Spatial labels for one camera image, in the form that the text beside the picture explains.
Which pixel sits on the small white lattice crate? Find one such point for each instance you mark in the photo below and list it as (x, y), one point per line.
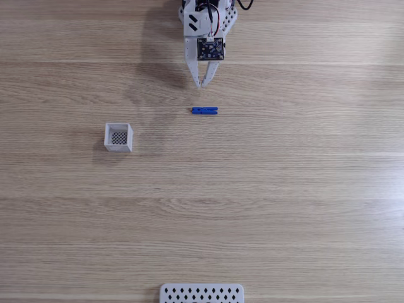
(118, 138)

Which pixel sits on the white perforated plate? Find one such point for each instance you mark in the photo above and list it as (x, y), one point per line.
(202, 293)

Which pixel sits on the blue clothes peg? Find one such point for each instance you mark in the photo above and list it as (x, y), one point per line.
(204, 110)

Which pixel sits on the black camera circuit board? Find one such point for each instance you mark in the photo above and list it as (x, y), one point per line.
(211, 49)

